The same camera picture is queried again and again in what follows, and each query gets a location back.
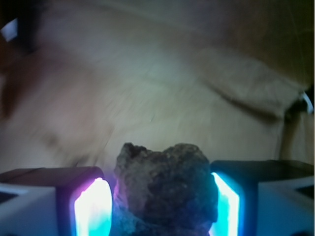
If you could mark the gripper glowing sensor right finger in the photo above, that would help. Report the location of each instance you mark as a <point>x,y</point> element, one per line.
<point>264,198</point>

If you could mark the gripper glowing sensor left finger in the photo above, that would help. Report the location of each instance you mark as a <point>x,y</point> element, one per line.
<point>73,201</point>

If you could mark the brown grey rock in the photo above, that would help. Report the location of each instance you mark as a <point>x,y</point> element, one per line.
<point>164,193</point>

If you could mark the brown paper bag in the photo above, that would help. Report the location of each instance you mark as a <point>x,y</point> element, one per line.
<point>223,75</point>

